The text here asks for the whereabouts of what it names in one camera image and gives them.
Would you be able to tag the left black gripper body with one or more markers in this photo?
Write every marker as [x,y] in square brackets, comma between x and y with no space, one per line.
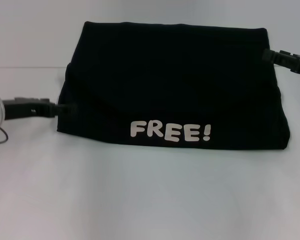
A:
[30,108]

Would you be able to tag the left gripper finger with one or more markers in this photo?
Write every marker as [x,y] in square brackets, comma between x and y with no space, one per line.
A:
[66,109]

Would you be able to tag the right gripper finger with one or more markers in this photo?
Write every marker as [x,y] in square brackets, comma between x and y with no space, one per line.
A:
[270,57]

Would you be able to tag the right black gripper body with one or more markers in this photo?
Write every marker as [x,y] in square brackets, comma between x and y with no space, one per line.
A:
[295,63]

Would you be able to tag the black t-shirt with white print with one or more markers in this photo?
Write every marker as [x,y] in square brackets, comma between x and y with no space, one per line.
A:
[165,87]

